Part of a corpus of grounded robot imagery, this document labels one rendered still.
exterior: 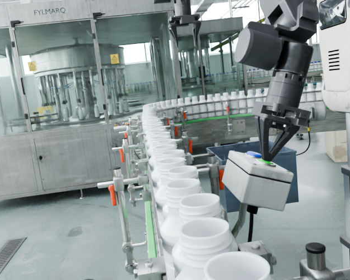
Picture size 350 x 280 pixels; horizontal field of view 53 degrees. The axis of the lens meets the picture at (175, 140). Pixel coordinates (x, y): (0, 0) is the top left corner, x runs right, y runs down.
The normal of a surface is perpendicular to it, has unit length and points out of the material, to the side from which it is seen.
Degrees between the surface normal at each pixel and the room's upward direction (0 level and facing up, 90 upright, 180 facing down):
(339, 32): 90
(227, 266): 90
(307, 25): 68
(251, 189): 90
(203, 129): 89
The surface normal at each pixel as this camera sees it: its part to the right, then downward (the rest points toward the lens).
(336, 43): -0.99, 0.13
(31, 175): 0.11, 0.15
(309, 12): 0.27, -0.27
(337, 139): -0.20, 0.18
